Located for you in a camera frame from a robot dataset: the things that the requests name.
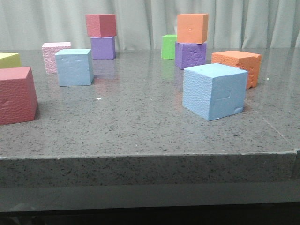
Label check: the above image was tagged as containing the purple foam block under red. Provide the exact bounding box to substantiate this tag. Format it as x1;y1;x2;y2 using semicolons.
90;36;116;60

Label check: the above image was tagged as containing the large red foam block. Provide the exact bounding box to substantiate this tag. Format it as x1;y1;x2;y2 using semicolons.
0;67;38;125

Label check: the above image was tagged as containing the grey-green curtain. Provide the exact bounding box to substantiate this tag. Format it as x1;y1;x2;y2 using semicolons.
0;0;300;50

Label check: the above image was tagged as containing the green foam block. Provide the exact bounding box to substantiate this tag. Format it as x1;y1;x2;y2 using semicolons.
161;34;177;60

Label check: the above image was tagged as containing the pink foam block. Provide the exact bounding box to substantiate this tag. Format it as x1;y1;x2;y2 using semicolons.
42;42;71;74

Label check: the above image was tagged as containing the orange stacked foam block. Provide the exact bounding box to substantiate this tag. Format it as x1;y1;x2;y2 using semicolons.
177;14;209;44

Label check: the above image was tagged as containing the large light blue foam block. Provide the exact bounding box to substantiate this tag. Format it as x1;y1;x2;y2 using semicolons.
182;63;248;121

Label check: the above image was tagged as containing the damaged orange foam block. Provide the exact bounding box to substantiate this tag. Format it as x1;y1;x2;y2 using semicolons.
211;51;262;89

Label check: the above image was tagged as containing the small light blue foam block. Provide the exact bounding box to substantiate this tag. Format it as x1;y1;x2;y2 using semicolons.
55;49;94;86

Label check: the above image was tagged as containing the yellow foam block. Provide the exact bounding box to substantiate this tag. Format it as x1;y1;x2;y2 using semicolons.
0;52;22;68

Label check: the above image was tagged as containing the purple foam block under orange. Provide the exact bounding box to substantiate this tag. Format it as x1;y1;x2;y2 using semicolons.
175;42;207;69

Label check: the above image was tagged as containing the red stacked foam block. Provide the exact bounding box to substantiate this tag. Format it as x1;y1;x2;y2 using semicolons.
85;14;117;38

